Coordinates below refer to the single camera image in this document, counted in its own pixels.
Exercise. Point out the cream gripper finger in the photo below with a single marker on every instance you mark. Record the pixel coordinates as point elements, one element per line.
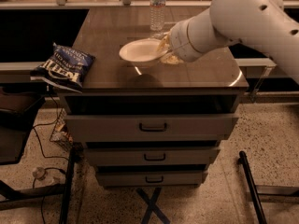
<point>164,43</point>
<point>170,59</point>

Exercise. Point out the white paper bowl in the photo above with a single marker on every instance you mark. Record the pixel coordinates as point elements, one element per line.
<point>142,52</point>

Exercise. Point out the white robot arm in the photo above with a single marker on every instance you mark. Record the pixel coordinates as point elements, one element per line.
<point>258,24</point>

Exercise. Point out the blue chip bag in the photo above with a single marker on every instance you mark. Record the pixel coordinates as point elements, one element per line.
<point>65,69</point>

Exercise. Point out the clear plastic water bottle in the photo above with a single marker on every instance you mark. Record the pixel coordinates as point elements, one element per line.
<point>156,14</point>

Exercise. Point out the grey drawer cabinet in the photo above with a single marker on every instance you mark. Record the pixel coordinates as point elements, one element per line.
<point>211,85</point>

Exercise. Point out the black metal stand leg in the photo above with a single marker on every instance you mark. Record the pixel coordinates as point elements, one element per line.
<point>265,193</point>

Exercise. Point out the top drawer with handle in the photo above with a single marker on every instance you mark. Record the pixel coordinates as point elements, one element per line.
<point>121,128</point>

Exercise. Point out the drawer with handle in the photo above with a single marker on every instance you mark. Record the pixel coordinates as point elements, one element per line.
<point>121,128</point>
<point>154,156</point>
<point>168,178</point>

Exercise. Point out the bottom drawer with handle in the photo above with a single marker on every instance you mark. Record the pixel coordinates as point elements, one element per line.
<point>168,178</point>

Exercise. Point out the middle drawer with handle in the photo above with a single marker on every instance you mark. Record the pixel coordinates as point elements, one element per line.
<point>154,156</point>

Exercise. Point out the wire basket under table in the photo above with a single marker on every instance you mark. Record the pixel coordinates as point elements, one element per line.
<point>60,134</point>

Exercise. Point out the black metal frame leg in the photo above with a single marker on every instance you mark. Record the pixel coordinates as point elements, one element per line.
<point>10,195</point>

